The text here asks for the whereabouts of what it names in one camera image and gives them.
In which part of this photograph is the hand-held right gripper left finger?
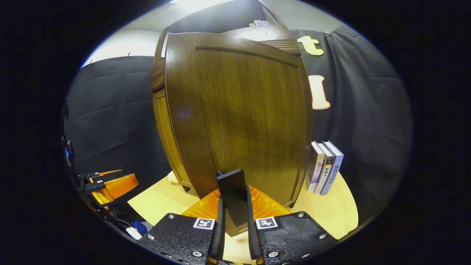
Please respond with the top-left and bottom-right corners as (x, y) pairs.
(138, 190), (226, 265)

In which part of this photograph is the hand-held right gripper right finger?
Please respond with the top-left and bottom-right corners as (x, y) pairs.
(246, 185), (337, 265)

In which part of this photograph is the black door handle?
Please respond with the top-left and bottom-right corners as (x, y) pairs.
(216, 169), (250, 227)

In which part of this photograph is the wooden cabinet door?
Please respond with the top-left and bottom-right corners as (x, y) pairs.
(152, 88), (194, 191)
(164, 32), (313, 238)

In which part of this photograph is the white and purple book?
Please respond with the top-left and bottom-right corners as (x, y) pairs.
(307, 142), (325, 192)

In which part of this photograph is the dark grey book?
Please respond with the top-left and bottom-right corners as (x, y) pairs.
(314, 142), (336, 194)

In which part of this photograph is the light blue book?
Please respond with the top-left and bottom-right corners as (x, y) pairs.
(320, 141), (344, 196)

